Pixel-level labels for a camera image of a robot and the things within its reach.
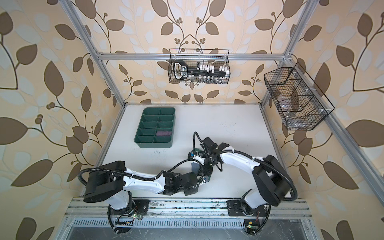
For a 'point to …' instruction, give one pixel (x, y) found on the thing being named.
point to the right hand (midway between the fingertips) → (201, 170)
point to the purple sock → (164, 133)
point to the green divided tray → (154, 119)
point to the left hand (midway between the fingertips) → (199, 181)
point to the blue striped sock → (190, 155)
